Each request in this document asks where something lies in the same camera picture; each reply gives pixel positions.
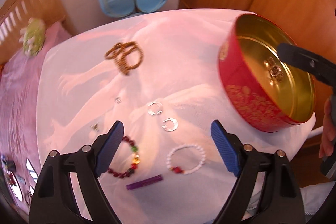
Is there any gold chain watch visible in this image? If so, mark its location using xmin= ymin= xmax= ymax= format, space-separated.
xmin=264 ymin=57 xmax=284 ymax=84

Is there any brown wooden bead necklace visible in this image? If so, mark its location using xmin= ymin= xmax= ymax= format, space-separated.
xmin=104 ymin=40 xmax=145 ymax=76

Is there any wooden bed headboard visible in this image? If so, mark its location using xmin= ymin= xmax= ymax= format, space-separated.
xmin=0 ymin=0 xmax=76 ymax=64

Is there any red gold round tin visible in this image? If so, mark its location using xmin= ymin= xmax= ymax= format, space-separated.
xmin=218 ymin=14 xmax=315 ymax=132

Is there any white printed tablecloth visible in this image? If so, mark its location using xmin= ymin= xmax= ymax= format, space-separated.
xmin=35 ymin=8 xmax=316 ymax=224

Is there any person's right hand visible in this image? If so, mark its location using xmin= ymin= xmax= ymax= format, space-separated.
xmin=319 ymin=99 xmax=335 ymax=158

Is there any white bead bracelet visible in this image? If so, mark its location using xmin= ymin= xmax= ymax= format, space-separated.
xmin=166 ymin=143 xmax=206 ymax=175

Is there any pink bed sheet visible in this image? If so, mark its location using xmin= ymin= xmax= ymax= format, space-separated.
xmin=0 ymin=20 xmax=73 ymax=214

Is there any small silver stud earring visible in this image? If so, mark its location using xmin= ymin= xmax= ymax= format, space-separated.
xmin=91 ymin=123 xmax=100 ymax=132

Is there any green cabbage plush toy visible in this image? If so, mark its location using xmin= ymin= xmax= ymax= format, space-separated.
xmin=19 ymin=18 xmax=46 ymax=57

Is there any dark red bead bracelet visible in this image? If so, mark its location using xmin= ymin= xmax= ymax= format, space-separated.
xmin=106 ymin=135 xmax=141 ymax=179

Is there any purple stick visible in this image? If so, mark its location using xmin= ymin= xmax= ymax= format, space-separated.
xmin=126 ymin=174 xmax=163 ymax=190

